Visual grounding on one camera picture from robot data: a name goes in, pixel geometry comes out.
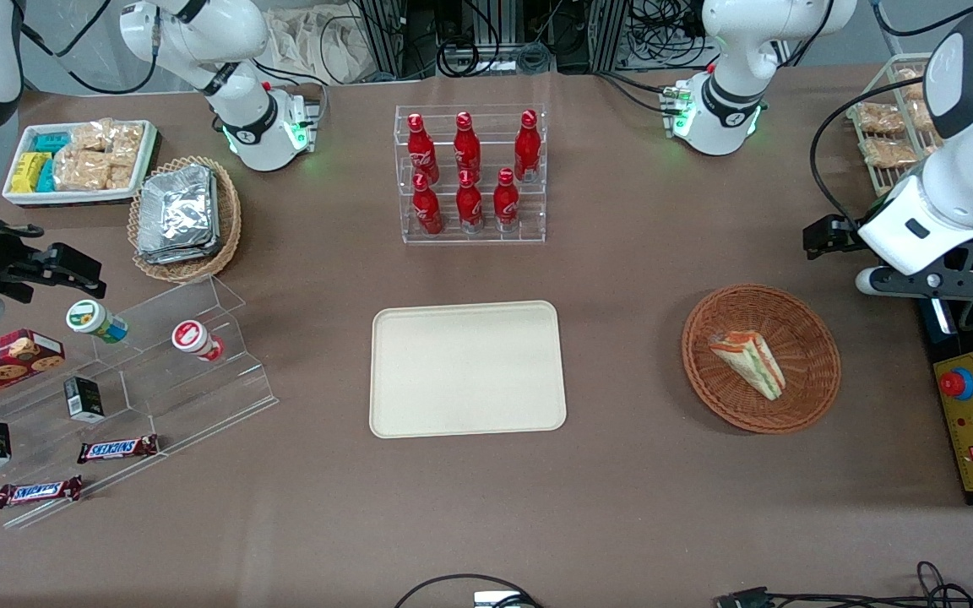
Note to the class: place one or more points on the yellow snack packet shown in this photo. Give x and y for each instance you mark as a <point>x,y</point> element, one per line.
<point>26,173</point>

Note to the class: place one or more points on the white plug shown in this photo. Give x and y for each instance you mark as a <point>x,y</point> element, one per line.
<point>495,600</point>

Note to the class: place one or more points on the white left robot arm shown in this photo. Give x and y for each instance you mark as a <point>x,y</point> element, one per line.
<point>727,101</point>

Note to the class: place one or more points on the silver foil pouch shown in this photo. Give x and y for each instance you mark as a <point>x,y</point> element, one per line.
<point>176,207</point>
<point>178,257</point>

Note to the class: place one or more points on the red tartan cookie box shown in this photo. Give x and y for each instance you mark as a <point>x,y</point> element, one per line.
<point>5,367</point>

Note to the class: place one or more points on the aluminium frame rack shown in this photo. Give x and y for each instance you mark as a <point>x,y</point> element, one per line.
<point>385,34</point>

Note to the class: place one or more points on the red lid yogurt cup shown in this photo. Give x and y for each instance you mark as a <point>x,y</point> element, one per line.
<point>191,336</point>

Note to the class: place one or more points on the black machine with yellow panel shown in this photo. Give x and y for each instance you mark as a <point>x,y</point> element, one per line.
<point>934,329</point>

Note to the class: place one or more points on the red Coca-Cola bottle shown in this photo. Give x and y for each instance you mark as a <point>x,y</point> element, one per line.
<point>470,207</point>
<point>428,209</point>
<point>506,204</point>
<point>467,150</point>
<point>421,152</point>
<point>527,150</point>

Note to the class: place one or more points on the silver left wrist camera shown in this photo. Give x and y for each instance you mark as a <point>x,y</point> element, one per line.
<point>871,280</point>

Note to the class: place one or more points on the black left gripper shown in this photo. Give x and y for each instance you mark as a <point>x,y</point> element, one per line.
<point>843,236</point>

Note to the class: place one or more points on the clear acrylic bottle rack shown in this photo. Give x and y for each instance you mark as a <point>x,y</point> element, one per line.
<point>486,241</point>

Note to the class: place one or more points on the teal snack packet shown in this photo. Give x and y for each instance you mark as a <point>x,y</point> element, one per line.
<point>51,142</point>
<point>46,177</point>

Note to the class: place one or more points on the beige cloth bag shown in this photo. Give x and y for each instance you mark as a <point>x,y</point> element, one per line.
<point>317,42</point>

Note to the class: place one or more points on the green lid yogurt cup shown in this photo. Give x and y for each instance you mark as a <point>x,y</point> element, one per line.
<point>89,317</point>

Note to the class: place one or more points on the clear acrylic stepped shelf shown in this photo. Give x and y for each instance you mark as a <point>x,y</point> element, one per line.
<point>199,397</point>

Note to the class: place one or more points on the brown wicker basket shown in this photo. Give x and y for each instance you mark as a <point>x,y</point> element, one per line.
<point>807,338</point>

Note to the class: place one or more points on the Snickers chocolate bar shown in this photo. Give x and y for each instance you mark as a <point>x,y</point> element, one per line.
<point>39,491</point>
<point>117,449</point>

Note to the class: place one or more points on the red emergency stop button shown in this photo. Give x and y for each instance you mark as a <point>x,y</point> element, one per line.
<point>956,384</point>

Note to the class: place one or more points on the triangle sandwich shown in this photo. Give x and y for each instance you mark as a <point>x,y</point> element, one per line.
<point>748,363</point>

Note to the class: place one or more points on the clear bag of crackers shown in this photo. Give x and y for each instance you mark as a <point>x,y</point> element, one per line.
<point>79,170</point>
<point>879,118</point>
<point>888,152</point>
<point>911,83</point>
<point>921,116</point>
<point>127,139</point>
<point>91,137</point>
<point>121,175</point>

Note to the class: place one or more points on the white rectangular snack tray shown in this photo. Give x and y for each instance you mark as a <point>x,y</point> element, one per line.
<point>73,198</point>

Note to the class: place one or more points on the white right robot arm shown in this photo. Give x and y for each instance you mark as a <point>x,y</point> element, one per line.
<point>263,139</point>

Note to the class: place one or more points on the light wicker basket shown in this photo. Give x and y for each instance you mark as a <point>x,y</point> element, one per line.
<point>229,219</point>

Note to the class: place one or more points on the beige plastic tray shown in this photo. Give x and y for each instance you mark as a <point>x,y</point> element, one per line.
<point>465,367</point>

